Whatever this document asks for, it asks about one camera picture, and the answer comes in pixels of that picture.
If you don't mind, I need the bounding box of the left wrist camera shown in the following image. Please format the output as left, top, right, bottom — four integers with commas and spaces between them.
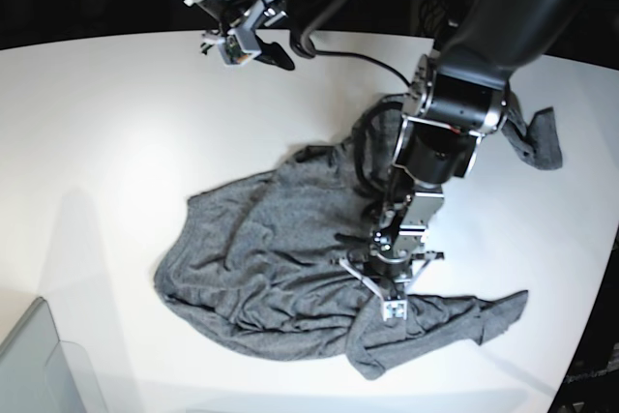
381, 295, 408, 322

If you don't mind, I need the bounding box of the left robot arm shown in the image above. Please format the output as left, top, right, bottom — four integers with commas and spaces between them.
351, 0, 581, 320

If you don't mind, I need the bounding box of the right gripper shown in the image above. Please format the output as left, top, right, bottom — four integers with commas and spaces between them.
200, 0, 296, 71

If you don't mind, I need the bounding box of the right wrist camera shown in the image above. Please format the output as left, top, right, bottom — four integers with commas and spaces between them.
221, 28, 262, 67

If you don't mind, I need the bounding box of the grey t-shirt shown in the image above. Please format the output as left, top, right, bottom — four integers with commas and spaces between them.
153, 92, 565, 383

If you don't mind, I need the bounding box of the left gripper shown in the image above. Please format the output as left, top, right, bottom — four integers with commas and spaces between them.
335, 231, 445, 308

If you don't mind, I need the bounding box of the translucent grey tray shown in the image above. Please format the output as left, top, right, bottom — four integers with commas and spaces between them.
1, 297, 109, 412

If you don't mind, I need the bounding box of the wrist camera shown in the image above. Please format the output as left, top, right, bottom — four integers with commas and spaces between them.
381, 295, 408, 322
221, 28, 262, 67

